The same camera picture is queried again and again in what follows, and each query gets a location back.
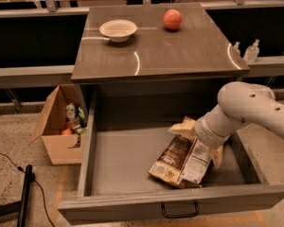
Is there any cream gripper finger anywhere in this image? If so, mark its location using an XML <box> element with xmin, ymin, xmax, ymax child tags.
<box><xmin>210</xmin><ymin>146</ymin><xmax>223</xmax><ymax>168</ymax></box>
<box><xmin>169</xmin><ymin>116</ymin><xmax>196</xmax><ymax>139</ymax></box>

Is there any brown chip bag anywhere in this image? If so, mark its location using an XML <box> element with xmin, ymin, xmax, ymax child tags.
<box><xmin>149</xmin><ymin>134</ymin><xmax>213</xmax><ymax>188</ymax></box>

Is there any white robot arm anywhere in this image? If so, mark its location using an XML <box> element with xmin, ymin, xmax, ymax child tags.
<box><xmin>169</xmin><ymin>81</ymin><xmax>284</xmax><ymax>150</ymax></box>

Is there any grey open drawer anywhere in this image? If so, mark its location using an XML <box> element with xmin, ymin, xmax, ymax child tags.
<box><xmin>59</xmin><ymin>96</ymin><xmax>284</xmax><ymax>224</ymax></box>

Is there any small clear pump bottle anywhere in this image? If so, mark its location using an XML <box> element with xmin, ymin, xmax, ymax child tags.
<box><xmin>234</xmin><ymin>42</ymin><xmax>240</xmax><ymax>55</ymax></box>

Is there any clear sanitizer bottle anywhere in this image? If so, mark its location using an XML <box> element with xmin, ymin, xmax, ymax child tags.
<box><xmin>243</xmin><ymin>39</ymin><xmax>259</xmax><ymax>62</ymax></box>

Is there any red apple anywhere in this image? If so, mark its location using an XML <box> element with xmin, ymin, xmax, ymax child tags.
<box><xmin>163</xmin><ymin>9</ymin><xmax>182</xmax><ymax>30</ymax></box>

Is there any white packet in box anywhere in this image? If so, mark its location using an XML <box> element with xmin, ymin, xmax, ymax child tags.
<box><xmin>65</xmin><ymin>103</ymin><xmax>76</xmax><ymax>120</ymax></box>

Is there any white paper bowl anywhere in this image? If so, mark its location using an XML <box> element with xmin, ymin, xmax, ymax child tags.
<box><xmin>99</xmin><ymin>20</ymin><xmax>137</xmax><ymax>43</ymax></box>

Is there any small orange fruit in box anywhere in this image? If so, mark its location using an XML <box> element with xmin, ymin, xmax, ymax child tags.
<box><xmin>62</xmin><ymin>129</ymin><xmax>73</xmax><ymax>135</ymax></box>

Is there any cardboard box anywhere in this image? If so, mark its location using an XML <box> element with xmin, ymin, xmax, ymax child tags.
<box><xmin>30</xmin><ymin>84</ymin><xmax>85</xmax><ymax>165</ymax></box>

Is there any black metal stand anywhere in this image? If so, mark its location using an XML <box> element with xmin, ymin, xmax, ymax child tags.
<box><xmin>0</xmin><ymin>165</ymin><xmax>34</xmax><ymax>227</ymax></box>

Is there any black drawer handle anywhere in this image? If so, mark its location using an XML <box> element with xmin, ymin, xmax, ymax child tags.
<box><xmin>161</xmin><ymin>201</ymin><xmax>200</xmax><ymax>219</ymax></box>

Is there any black cable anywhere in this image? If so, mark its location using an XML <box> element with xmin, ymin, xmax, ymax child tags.
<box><xmin>0</xmin><ymin>147</ymin><xmax>56</xmax><ymax>227</ymax></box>

